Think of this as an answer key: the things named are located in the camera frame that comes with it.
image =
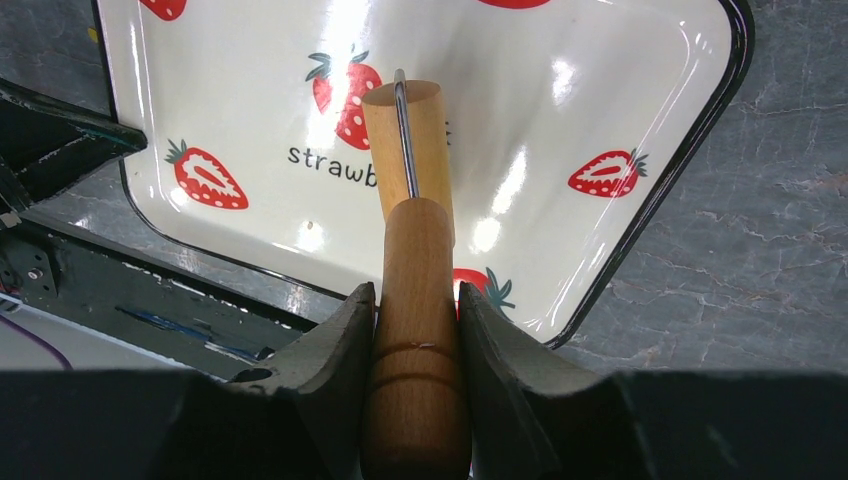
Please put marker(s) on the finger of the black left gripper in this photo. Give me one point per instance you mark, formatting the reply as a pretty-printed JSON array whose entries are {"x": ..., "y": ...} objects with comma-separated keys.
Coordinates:
[{"x": 48, "y": 145}]

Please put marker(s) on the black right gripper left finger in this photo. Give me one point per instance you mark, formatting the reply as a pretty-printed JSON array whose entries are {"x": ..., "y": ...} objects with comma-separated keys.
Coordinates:
[{"x": 294, "y": 415}]

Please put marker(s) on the wooden dough roller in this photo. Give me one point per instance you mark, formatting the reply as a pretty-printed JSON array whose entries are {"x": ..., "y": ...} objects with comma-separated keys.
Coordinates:
[{"x": 415, "y": 415}]

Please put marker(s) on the white strawberry enamel tray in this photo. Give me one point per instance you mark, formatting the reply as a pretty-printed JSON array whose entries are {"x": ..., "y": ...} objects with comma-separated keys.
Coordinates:
[{"x": 568, "y": 122}]

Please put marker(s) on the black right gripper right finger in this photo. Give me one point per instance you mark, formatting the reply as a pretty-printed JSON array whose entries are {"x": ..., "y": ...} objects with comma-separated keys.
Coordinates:
[{"x": 537, "y": 416}]

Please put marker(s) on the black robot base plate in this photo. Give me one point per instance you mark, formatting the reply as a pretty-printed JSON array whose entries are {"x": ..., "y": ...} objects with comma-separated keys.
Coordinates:
[{"x": 145, "y": 302}]

